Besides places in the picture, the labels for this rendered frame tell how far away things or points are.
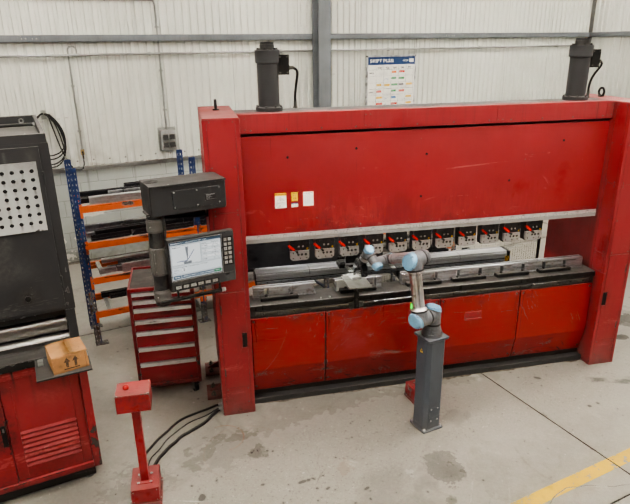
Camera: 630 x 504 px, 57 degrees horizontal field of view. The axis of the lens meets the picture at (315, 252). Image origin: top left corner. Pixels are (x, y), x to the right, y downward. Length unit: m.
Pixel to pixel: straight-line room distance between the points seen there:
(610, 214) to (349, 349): 2.42
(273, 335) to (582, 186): 2.84
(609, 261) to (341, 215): 2.35
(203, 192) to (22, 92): 4.56
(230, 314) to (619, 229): 3.25
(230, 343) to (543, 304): 2.70
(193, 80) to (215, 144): 4.38
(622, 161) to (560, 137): 0.51
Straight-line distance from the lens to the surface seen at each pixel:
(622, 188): 5.31
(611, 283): 5.58
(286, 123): 4.21
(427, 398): 4.46
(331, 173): 4.36
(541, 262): 5.37
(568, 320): 5.63
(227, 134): 3.98
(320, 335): 4.68
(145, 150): 8.23
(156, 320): 4.75
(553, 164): 5.13
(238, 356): 4.53
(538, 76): 11.79
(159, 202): 3.71
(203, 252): 3.86
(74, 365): 3.69
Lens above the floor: 2.75
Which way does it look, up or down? 20 degrees down
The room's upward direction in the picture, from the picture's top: 1 degrees counter-clockwise
